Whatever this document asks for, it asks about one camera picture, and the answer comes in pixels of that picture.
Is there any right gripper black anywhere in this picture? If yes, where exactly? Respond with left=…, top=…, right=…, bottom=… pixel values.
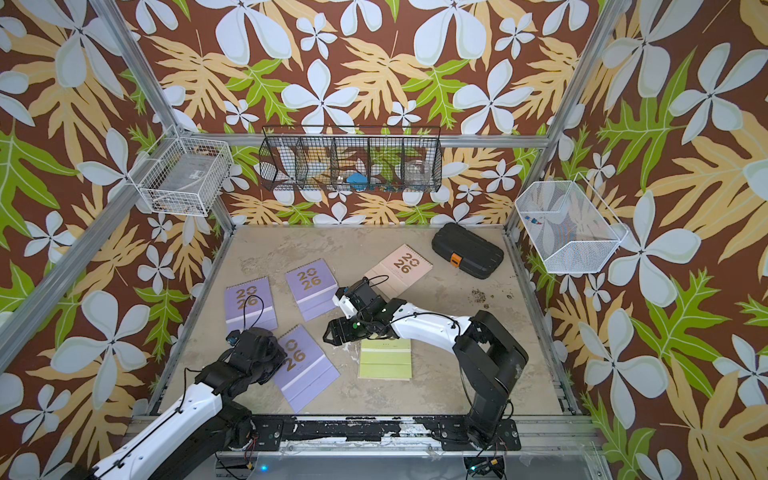
left=320, top=313, right=375, bottom=345

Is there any green calendar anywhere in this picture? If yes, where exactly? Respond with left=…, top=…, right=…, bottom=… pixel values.
left=358, top=339, right=412, bottom=377

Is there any purple calendar front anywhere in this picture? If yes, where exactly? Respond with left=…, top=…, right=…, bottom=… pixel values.
left=273, top=325, right=340, bottom=413

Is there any purple calendar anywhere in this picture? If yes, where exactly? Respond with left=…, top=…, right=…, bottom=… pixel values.
left=285, top=259, right=338, bottom=322
left=225, top=277, right=278, bottom=332
left=273, top=325, right=340, bottom=413

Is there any pink calendar back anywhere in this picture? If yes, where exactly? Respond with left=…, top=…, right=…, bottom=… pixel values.
left=364, top=244, right=433, bottom=298

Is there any pink calendar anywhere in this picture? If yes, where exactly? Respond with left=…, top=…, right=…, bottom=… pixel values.
left=358, top=376, right=412, bottom=381
left=364, top=244, right=433, bottom=298

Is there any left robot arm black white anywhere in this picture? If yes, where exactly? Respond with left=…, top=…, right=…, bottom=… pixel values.
left=63, top=327, right=287, bottom=479

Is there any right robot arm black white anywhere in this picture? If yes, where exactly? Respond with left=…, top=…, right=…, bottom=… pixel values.
left=323, top=277, right=529, bottom=447

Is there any purple calendar far left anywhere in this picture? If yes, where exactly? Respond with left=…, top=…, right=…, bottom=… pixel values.
left=225, top=277, right=278, bottom=332

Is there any purple calendar back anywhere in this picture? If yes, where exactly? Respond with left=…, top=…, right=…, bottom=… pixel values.
left=285, top=259, right=338, bottom=322

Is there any pink calendar centre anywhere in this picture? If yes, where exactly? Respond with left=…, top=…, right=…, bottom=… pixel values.
left=358, top=376, right=412, bottom=381

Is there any black tool case orange latch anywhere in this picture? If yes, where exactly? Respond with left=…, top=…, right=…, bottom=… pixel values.
left=431, top=223, right=504, bottom=279

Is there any blue object in basket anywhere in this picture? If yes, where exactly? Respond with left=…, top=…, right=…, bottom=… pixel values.
left=346, top=172, right=369, bottom=191

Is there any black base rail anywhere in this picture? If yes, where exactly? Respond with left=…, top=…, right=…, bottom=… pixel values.
left=235, top=415, right=522, bottom=452

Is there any black wire basket back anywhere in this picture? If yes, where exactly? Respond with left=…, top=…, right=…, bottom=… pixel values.
left=256, top=125, right=444, bottom=192

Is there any white wire basket left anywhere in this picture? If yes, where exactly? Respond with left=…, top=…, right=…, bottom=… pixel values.
left=134, top=135, right=233, bottom=217

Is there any white wire basket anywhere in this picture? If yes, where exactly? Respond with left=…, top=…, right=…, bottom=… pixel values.
left=515, top=175, right=629, bottom=275
left=134, top=135, right=233, bottom=217

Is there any white wire basket right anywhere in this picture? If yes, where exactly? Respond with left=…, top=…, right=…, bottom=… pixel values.
left=515, top=175, right=629, bottom=275

